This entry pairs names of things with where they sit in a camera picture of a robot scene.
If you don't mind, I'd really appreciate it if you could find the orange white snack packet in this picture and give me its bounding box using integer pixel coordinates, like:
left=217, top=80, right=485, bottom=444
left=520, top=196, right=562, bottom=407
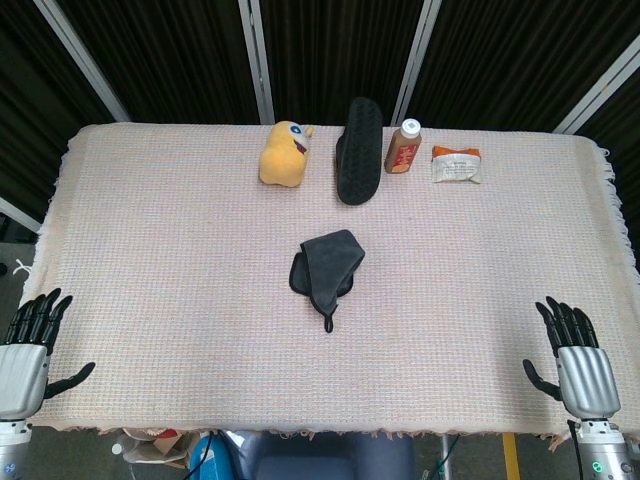
left=430, top=145, right=484, bottom=185

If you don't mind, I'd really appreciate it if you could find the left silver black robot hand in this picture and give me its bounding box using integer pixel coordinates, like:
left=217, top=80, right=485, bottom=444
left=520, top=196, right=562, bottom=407
left=0, top=288, right=96, bottom=421

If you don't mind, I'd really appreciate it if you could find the brown juice bottle white cap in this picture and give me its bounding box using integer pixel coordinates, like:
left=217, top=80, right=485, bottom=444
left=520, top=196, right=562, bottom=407
left=383, top=118, right=423, bottom=175

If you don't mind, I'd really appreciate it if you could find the dark pleated curtain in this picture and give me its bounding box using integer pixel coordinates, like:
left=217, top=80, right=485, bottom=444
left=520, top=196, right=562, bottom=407
left=0, top=0, right=640, bottom=221

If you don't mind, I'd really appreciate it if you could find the white metal frame post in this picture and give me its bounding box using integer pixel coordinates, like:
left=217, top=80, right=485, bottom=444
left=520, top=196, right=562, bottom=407
left=552, top=37, right=640, bottom=135
left=0, top=196, right=42, bottom=234
left=33, top=0, right=132, bottom=124
left=237, top=0, right=276, bottom=125
left=390, top=0, right=443, bottom=127

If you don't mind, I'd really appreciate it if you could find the pink woven tablecloth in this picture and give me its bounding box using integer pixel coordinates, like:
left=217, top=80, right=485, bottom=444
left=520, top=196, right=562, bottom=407
left=0, top=122, right=640, bottom=451

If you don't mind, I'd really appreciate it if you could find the metal table leg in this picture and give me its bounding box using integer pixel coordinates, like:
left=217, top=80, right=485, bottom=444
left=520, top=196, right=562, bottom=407
left=438, top=433, right=455, bottom=480

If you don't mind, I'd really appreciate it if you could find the grey and red cloth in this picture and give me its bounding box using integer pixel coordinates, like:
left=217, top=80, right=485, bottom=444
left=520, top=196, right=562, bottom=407
left=289, top=228, right=367, bottom=334

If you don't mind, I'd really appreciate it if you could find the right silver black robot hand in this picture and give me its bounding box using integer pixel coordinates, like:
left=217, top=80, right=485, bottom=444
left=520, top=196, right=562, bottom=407
left=522, top=296, right=622, bottom=420

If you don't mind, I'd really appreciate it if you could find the black rubber slipper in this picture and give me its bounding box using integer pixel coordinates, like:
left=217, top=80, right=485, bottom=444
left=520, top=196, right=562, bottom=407
left=334, top=96, right=385, bottom=206

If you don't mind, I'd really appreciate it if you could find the yellow plush toy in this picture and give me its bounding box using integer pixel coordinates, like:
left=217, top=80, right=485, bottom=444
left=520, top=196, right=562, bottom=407
left=258, top=120, right=316, bottom=189

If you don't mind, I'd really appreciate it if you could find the crumpled brown paper bag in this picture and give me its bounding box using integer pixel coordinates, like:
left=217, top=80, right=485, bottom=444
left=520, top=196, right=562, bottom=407
left=117, top=427, right=201, bottom=471

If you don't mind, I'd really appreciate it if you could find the blue plastic bin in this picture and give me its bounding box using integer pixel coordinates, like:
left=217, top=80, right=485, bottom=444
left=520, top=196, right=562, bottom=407
left=188, top=432, right=236, bottom=480

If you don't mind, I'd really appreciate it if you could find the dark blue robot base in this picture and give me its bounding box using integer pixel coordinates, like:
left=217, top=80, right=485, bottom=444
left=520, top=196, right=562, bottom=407
left=222, top=429, right=416, bottom=480

